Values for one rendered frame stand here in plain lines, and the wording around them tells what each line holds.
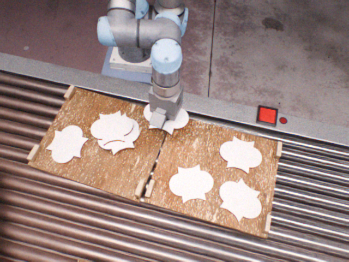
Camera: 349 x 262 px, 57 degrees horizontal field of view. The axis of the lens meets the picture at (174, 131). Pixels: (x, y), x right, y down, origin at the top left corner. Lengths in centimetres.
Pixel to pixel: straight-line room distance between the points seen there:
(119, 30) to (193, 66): 173
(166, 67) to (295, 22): 240
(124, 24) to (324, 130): 85
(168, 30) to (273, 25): 221
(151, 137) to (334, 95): 182
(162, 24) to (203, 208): 58
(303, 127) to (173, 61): 69
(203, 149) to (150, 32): 48
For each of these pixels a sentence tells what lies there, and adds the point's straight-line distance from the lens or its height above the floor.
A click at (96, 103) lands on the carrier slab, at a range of 126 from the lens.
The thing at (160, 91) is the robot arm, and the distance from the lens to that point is 87.
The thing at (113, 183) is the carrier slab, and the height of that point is 94.
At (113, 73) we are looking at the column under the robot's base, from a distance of 142.
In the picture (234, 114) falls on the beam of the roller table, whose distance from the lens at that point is 126.
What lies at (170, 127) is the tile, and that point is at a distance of 101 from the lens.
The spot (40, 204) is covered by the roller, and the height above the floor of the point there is 92.
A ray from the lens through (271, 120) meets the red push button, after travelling 127.
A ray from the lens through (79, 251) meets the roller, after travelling 109.
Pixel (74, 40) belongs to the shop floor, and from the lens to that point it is 284.
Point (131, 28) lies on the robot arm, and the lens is 87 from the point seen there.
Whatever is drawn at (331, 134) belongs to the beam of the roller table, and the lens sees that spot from 134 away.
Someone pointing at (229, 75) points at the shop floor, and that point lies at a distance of 255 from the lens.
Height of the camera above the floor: 197
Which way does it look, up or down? 62 degrees down
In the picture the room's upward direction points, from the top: 3 degrees clockwise
